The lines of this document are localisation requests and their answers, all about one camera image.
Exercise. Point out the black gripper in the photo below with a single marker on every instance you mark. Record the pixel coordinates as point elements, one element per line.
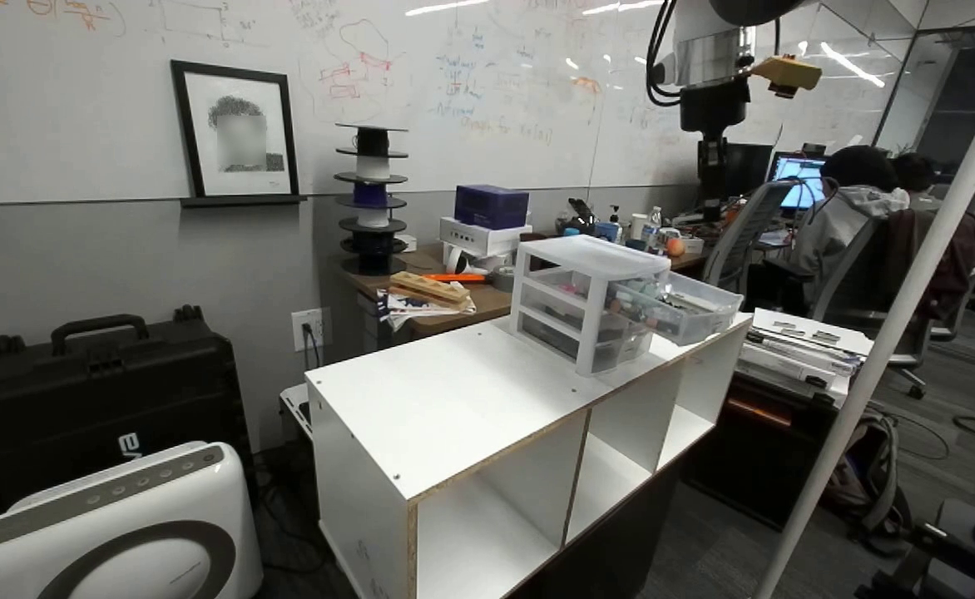
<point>709,113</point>

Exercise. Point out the clear top drawer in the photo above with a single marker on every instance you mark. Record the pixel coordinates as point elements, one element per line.
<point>678,309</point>

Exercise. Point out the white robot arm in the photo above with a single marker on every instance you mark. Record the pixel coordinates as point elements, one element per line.
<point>709,70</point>

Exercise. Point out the white plastic drawer unit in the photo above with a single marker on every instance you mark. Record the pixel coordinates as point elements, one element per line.
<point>572,296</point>

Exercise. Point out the computer monitor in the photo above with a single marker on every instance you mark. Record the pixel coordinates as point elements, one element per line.
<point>805,176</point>

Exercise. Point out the grey office chair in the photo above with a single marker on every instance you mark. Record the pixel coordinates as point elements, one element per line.
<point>861,278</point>

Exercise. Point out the white box under purple box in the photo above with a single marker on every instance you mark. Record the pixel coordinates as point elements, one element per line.
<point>482,241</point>

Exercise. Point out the stack of papers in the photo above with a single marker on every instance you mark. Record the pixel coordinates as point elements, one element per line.
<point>805,351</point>

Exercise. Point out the orange tool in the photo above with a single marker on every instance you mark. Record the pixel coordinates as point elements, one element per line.
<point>454,278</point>

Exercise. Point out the wooden side table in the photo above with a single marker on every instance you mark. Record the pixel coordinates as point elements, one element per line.
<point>406,309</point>

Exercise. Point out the stack of filament spools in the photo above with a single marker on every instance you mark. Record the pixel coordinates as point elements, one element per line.
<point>378,166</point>

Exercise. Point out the white shelf cabinet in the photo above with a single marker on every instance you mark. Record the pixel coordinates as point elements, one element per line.
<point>456,469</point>

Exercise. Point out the framed portrait picture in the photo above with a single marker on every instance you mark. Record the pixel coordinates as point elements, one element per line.
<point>237,136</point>

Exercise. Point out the black hard case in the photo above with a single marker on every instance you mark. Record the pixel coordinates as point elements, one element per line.
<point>110,389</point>

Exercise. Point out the white air purifier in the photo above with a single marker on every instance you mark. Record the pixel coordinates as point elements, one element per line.
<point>174,524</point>

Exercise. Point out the yellow wrist camera mount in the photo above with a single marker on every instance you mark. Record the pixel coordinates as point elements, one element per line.
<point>786,74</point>

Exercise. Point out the wall power outlet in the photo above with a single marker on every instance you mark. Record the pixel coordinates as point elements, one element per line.
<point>309,327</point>

